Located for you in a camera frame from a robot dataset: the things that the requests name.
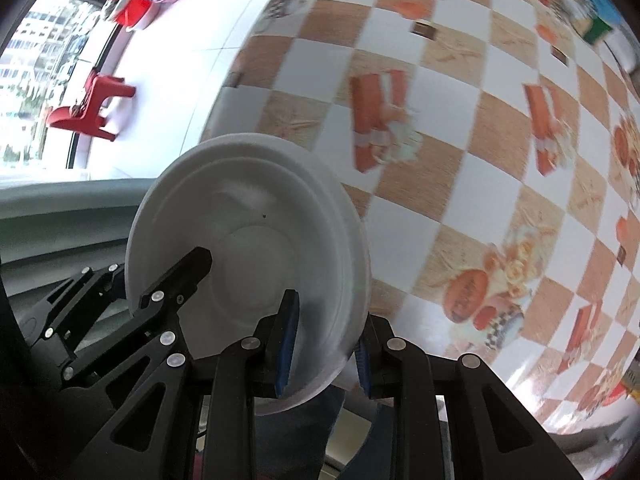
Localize white foam plate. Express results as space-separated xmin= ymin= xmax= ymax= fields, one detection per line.
xmin=125 ymin=132 xmax=372 ymax=417

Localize person's right leg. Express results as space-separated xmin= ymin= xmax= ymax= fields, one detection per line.
xmin=345 ymin=405 xmax=398 ymax=480

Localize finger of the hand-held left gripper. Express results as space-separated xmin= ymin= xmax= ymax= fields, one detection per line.
xmin=59 ymin=246 xmax=214 ymax=387
xmin=29 ymin=262 xmax=129 ymax=347

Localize red plastic stool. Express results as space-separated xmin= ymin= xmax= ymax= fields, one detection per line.
xmin=45 ymin=71 xmax=137 ymax=142

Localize window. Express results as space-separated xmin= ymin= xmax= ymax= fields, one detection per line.
xmin=0 ymin=0 xmax=122 ymax=173

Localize blue packet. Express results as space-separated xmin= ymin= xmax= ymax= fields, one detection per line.
xmin=589 ymin=0 xmax=627 ymax=27

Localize grey sofa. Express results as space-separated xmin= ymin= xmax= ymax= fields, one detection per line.
xmin=0 ymin=176 xmax=153 ymax=321

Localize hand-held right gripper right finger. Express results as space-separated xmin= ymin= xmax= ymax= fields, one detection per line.
xmin=354 ymin=314 xmax=584 ymax=480

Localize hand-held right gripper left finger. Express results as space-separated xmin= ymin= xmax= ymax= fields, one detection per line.
xmin=75 ymin=288 xmax=302 ymax=480

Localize green packet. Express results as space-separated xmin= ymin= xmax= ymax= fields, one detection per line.
xmin=582 ymin=17 xmax=615 ymax=46

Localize checkered printed tablecloth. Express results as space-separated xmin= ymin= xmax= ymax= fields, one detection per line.
xmin=200 ymin=0 xmax=640 ymax=435

